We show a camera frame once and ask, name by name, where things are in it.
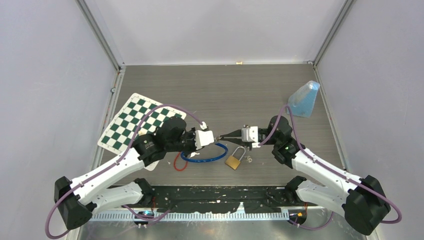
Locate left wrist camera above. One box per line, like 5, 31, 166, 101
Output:
194, 121, 215, 150

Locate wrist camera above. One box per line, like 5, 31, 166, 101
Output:
241, 125, 260, 149
194, 121, 215, 150

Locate red lock keys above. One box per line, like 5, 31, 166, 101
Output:
189, 152, 200, 159

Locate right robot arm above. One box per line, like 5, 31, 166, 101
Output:
218, 116, 391, 236

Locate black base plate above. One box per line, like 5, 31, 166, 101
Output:
121, 185, 319, 215

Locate brass padlock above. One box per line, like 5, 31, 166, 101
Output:
224, 146, 247, 170

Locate green white chessboard mat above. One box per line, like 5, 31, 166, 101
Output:
97, 93, 187, 155

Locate blue cable lock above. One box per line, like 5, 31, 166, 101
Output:
181, 140, 229, 163

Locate blue mesh bag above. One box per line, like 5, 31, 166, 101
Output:
287, 80, 321, 118

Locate red cable lock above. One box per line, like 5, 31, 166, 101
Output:
173, 152, 188, 172

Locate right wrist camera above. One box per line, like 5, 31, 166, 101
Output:
241, 125, 260, 149

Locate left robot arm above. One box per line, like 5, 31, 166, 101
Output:
53, 116, 214, 231

